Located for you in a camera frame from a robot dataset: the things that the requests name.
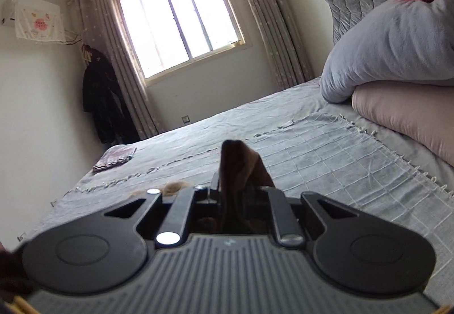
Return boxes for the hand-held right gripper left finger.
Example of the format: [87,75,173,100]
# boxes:
[103,172,221,247]

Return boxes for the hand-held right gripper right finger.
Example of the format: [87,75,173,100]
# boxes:
[255,186,360,248]

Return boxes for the brown coat with fur collar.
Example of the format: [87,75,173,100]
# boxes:
[161,140,276,234]

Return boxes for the dark hanging clothes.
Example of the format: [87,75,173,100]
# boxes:
[81,46,141,145]

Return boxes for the folded purple cloth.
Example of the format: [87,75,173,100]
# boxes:
[93,146,137,173]

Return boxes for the grey bed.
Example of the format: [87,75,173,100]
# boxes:
[16,76,454,307]

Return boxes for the pink pillow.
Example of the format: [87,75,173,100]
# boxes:
[351,82,454,168]

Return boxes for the grey patterned curtain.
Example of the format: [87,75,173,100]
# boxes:
[223,0,315,92]
[79,0,159,140]

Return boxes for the window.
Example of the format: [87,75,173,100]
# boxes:
[113,0,253,88]

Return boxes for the blue-grey pillow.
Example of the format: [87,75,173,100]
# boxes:
[319,0,454,104]

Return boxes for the air conditioner with cloth cover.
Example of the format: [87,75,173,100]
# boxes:
[1,0,68,43]

